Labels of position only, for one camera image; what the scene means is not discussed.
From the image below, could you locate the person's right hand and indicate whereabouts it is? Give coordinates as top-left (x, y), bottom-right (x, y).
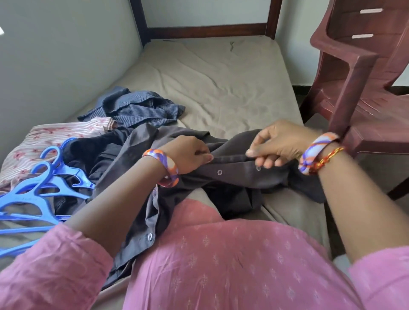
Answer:
top-left (245, 119), bottom-right (324, 171)

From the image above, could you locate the person's left hand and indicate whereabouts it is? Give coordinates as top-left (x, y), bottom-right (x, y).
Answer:
top-left (158, 134), bottom-right (216, 178)

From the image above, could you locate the grey button shirt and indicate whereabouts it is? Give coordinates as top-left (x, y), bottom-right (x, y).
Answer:
top-left (88, 124), bottom-right (327, 290)

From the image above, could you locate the blue striped shirt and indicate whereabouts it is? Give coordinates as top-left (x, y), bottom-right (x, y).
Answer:
top-left (76, 86), bottom-right (187, 129)

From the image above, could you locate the pink floral striped garment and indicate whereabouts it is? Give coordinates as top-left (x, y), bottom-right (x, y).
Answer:
top-left (0, 116), bottom-right (118, 196)

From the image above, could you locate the pile of blue hangers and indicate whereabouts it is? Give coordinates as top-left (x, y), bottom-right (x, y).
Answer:
top-left (0, 137), bottom-right (97, 260)

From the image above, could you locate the person's left forearm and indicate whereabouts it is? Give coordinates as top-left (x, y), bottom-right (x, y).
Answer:
top-left (63, 158), bottom-right (168, 258)

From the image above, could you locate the person's right forearm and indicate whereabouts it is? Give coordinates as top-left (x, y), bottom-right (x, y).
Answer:
top-left (317, 149), bottom-right (409, 264)

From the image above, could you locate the bed with beige sheet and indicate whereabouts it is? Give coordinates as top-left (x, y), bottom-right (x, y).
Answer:
top-left (0, 34), bottom-right (334, 310)

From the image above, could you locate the dark wooden bed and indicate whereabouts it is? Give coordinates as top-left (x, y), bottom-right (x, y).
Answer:
top-left (0, 0), bottom-right (334, 310)

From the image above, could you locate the striped orange purple bangle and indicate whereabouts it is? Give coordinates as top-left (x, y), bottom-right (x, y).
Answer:
top-left (141, 147), bottom-right (181, 190)

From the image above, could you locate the striped white purple bangle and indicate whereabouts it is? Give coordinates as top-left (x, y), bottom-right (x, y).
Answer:
top-left (297, 131), bottom-right (342, 177)

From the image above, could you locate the maroon plastic chair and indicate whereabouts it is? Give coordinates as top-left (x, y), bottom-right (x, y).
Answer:
top-left (298, 0), bottom-right (409, 259)

